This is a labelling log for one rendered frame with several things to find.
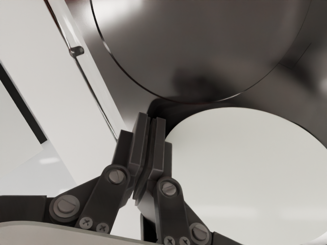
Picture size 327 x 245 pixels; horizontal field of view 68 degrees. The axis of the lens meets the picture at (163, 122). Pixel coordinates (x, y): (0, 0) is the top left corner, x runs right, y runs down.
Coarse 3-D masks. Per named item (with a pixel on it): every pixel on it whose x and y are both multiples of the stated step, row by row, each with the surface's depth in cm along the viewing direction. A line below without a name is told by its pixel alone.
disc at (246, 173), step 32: (192, 128) 13; (224, 128) 13; (256, 128) 12; (288, 128) 11; (192, 160) 14; (224, 160) 14; (256, 160) 13; (288, 160) 12; (320, 160) 11; (192, 192) 16; (224, 192) 15; (256, 192) 14; (288, 192) 13; (320, 192) 12; (224, 224) 16; (256, 224) 15; (288, 224) 14; (320, 224) 13
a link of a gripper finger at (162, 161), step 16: (160, 128) 13; (160, 144) 12; (160, 160) 11; (144, 176) 11; (160, 176) 11; (144, 192) 11; (144, 208) 11; (192, 224) 10; (192, 240) 10; (208, 240) 10
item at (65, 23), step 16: (48, 0) 13; (64, 0) 14; (64, 16) 14; (64, 32) 14; (80, 48) 14; (80, 64) 15; (96, 80) 15; (96, 96) 15; (112, 112) 16; (112, 128) 16
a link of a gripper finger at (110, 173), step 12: (108, 168) 10; (120, 168) 11; (108, 180) 10; (120, 180) 10; (96, 192) 9; (108, 192) 9; (120, 192) 10; (96, 204) 9; (108, 204) 9; (120, 204) 9; (84, 216) 8; (96, 216) 9; (108, 216) 9; (84, 228) 8; (96, 228) 8; (108, 228) 8
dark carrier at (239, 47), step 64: (128, 0) 12; (192, 0) 11; (256, 0) 10; (320, 0) 9; (128, 64) 14; (192, 64) 12; (256, 64) 11; (320, 64) 9; (128, 128) 16; (320, 128) 11
